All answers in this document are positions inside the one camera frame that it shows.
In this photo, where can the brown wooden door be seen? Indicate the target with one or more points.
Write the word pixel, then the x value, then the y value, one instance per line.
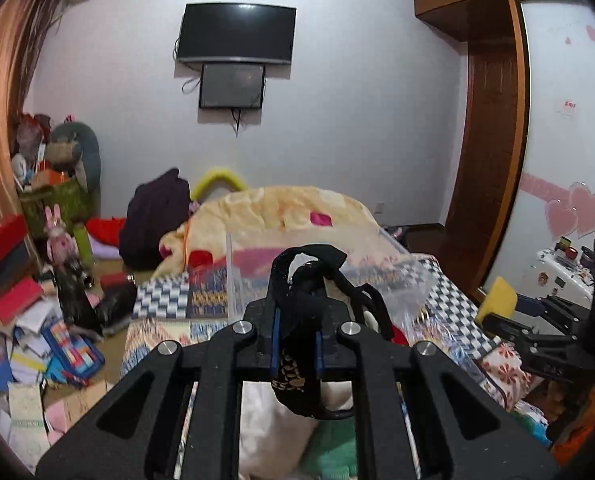
pixel 481 194

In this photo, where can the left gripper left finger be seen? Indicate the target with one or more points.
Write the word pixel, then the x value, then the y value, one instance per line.
pixel 174 415

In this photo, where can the yellow sponge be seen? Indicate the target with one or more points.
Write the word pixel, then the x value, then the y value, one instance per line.
pixel 501 299

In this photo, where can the large black wall television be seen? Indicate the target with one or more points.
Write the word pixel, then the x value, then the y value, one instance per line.
pixel 236 32

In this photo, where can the green storage box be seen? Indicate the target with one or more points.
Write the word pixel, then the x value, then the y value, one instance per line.
pixel 76 206

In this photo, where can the green bottle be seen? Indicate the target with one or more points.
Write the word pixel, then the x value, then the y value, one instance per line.
pixel 83 244

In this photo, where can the white bag with black straps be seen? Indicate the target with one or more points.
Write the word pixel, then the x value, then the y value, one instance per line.
pixel 302 359

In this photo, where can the red cushion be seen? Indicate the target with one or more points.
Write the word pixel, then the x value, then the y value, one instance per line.
pixel 106 231

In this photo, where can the dark purple clothing pile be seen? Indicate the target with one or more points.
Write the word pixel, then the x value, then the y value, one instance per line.
pixel 157 207

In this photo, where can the red gift box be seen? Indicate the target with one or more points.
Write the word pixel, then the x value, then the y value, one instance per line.
pixel 13 231

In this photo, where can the grey green plush toy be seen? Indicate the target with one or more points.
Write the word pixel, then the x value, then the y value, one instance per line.
pixel 73 147

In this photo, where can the orange striped curtain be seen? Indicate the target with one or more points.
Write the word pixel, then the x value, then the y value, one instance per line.
pixel 2 110

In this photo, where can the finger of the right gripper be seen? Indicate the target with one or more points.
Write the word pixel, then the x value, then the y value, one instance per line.
pixel 529 306

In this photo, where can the red book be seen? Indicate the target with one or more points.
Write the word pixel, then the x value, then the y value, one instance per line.
pixel 18 299

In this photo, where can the white wardrobe with hearts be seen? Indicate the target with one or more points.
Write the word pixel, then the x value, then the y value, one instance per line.
pixel 556 194

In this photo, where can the yellow fleece blanket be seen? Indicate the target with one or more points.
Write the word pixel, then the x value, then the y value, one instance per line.
pixel 275 215

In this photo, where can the pink rabbit figurine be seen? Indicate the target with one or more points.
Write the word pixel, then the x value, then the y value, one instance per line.
pixel 61 245

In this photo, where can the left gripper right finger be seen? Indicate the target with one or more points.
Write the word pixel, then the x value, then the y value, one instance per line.
pixel 417 414

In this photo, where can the small black wall monitor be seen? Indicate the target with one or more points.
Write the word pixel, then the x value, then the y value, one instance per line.
pixel 232 86

